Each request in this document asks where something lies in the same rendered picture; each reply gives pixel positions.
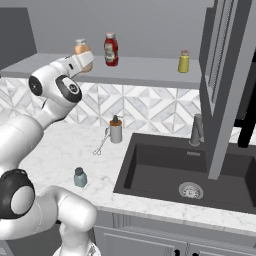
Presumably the black door handle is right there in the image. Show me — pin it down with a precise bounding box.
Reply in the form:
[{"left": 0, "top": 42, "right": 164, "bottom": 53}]
[{"left": 233, "top": 117, "right": 256, "bottom": 150}]

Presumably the grey cabinet shelf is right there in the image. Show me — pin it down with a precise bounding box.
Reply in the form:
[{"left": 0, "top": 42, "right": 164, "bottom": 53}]
[{"left": 0, "top": 52, "right": 203, "bottom": 90}]

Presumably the yellow shaker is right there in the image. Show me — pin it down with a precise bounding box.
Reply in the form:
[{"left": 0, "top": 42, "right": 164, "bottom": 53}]
[{"left": 177, "top": 49, "right": 191, "bottom": 74}]

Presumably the blue-grey shaker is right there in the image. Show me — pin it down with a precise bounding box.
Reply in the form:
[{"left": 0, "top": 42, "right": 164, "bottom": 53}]
[{"left": 73, "top": 167, "right": 89, "bottom": 189}]

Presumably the metal whisk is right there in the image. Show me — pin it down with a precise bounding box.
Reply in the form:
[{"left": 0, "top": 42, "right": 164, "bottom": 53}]
[{"left": 92, "top": 126, "right": 111, "bottom": 157}]

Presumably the plain grey cabinet door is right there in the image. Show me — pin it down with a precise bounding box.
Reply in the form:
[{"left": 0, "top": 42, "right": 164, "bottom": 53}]
[{"left": 0, "top": 7, "right": 38, "bottom": 71}]

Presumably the grey base cupboard door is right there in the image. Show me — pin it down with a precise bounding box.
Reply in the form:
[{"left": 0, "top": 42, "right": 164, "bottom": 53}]
[
  {"left": 187, "top": 238, "right": 256, "bottom": 256},
  {"left": 94, "top": 225, "right": 188, "bottom": 256}
]

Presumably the grey tap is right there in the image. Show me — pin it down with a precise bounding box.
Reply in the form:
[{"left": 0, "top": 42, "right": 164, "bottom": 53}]
[{"left": 189, "top": 113, "right": 205, "bottom": 147}]

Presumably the peach bottle with grey cap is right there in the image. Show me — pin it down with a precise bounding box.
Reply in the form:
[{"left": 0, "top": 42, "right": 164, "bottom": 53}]
[{"left": 73, "top": 38, "right": 94, "bottom": 74}]

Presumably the grey soap dispenser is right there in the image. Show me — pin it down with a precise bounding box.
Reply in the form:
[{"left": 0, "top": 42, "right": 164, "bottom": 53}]
[{"left": 109, "top": 114, "right": 124, "bottom": 145}]

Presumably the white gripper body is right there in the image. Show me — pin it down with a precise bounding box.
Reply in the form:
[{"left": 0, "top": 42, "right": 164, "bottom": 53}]
[{"left": 73, "top": 50, "right": 96, "bottom": 72}]

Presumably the red ketchup bottle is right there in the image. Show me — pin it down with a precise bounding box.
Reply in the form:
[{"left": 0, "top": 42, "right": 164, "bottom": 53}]
[{"left": 103, "top": 32, "right": 120, "bottom": 67}]

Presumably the grey cabinet door with window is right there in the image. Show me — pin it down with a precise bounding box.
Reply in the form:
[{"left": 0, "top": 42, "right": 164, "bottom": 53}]
[{"left": 198, "top": 0, "right": 256, "bottom": 181}]

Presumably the dark grey sink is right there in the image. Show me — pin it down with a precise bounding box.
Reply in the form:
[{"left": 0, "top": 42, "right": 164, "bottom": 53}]
[{"left": 113, "top": 132, "right": 256, "bottom": 215}]

